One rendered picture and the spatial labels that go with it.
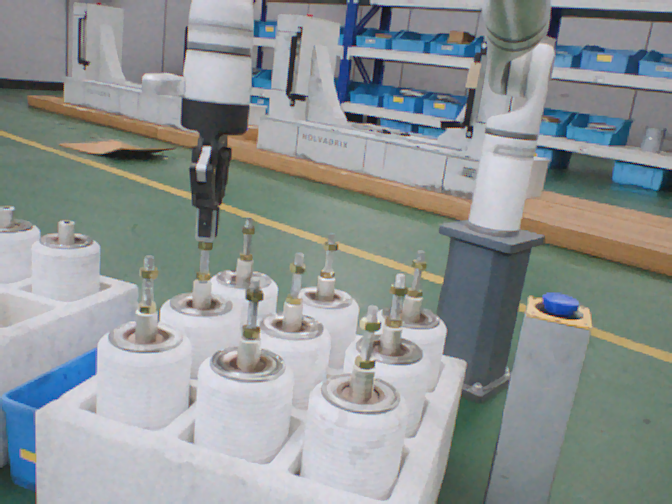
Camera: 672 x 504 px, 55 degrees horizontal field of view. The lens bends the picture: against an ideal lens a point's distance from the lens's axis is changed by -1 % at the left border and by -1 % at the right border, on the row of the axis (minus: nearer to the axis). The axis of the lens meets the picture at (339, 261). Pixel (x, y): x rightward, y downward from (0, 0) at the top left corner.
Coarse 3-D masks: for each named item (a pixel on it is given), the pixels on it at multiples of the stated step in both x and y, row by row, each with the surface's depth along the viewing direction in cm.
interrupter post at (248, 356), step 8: (240, 336) 65; (240, 344) 64; (248, 344) 64; (256, 344) 64; (240, 352) 64; (248, 352) 64; (256, 352) 64; (240, 360) 65; (248, 360) 64; (256, 360) 65; (248, 368) 65; (256, 368) 65
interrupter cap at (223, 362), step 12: (228, 348) 68; (216, 360) 65; (228, 360) 66; (264, 360) 67; (276, 360) 67; (216, 372) 63; (228, 372) 63; (240, 372) 63; (252, 372) 64; (264, 372) 64; (276, 372) 64
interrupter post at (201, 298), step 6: (198, 282) 78; (210, 282) 79; (198, 288) 78; (204, 288) 78; (210, 288) 79; (192, 294) 79; (198, 294) 78; (204, 294) 78; (210, 294) 79; (192, 300) 79; (198, 300) 78; (204, 300) 78; (210, 300) 79; (192, 306) 79; (198, 306) 78; (204, 306) 79; (210, 306) 79
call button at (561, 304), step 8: (544, 296) 74; (552, 296) 74; (560, 296) 74; (568, 296) 75; (544, 304) 74; (552, 304) 72; (560, 304) 72; (568, 304) 72; (576, 304) 72; (552, 312) 73; (560, 312) 73; (568, 312) 73
